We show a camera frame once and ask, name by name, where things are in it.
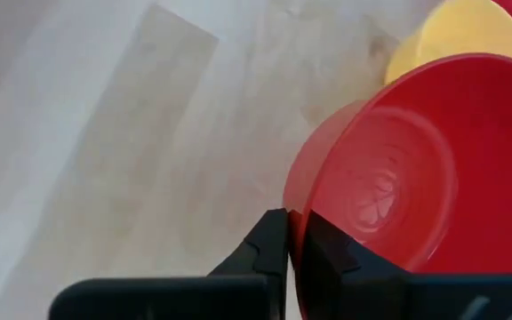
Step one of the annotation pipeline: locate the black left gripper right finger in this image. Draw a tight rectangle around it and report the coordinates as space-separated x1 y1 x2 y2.
294 210 412 320

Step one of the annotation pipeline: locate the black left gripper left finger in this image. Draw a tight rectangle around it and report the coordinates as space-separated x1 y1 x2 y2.
208 207 290 320

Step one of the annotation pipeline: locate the yellow plastic mini bowl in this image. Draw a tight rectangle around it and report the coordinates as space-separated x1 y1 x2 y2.
383 0 512 87

